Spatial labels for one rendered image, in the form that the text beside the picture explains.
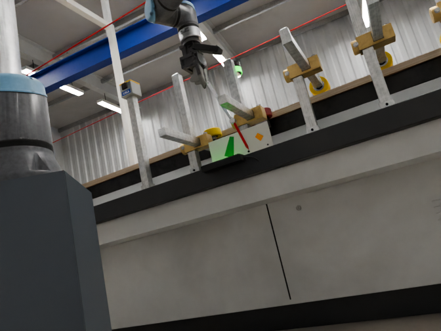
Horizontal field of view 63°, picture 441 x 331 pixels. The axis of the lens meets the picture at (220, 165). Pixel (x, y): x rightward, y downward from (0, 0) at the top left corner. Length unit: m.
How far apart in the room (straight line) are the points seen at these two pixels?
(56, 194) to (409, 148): 1.03
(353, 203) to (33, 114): 1.14
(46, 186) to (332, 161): 0.92
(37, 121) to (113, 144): 10.01
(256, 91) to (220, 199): 7.91
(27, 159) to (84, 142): 10.82
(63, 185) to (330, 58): 8.63
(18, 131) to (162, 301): 1.23
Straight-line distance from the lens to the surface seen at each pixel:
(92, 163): 11.31
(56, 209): 0.75
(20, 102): 0.90
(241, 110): 1.27
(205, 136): 1.46
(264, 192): 1.36
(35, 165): 0.85
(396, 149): 1.29
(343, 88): 1.55
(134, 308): 2.00
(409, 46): 9.23
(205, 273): 1.72
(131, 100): 1.74
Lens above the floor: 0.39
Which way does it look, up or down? 12 degrees up
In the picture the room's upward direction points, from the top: 13 degrees counter-clockwise
